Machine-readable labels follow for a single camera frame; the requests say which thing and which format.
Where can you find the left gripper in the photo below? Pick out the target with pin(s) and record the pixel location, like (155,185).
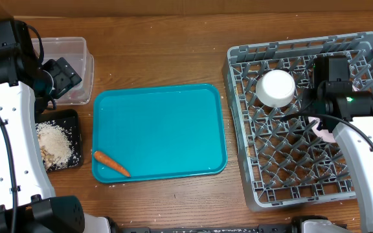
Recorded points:
(65,75)

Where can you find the white bowl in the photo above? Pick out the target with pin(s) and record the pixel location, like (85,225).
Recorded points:
(276,88)

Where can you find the orange carrot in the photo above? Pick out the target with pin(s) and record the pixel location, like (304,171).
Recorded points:
(109,162)

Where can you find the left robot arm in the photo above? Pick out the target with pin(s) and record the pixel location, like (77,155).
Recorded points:
(29,84)

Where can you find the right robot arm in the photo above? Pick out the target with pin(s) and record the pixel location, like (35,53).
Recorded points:
(348,115)

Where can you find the grey dishwasher rack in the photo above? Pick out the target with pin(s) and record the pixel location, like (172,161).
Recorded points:
(289,165)

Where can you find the clear plastic bin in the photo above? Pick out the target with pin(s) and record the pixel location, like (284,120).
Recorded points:
(74,50)

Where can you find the black plastic tray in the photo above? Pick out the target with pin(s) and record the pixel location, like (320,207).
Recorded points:
(69,120)

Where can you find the white rice pile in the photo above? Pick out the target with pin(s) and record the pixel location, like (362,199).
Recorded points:
(56,141)

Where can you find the peanut shells pile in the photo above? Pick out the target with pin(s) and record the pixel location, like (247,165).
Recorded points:
(48,159)

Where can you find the teal serving tray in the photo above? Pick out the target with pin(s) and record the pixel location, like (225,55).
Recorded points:
(159,132)

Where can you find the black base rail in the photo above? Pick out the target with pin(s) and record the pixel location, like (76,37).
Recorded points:
(297,224)

